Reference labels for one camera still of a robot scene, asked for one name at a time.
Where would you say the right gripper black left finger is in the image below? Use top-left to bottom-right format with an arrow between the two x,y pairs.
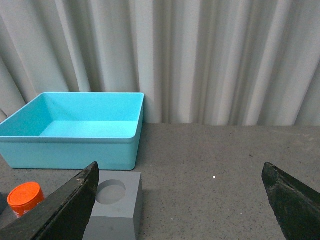
0,161 -> 100,240

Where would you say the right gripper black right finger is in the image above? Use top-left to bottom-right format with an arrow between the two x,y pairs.
261,162 -> 320,240

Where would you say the orange cylinder part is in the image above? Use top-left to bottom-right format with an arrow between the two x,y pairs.
7,182 -> 45,219

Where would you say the gray block round hole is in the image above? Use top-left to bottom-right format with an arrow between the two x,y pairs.
83,170 -> 143,240

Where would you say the blue plastic box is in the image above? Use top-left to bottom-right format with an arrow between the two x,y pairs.
0,92 -> 145,171

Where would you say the white curtain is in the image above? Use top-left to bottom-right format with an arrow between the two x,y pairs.
0,0 -> 320,126

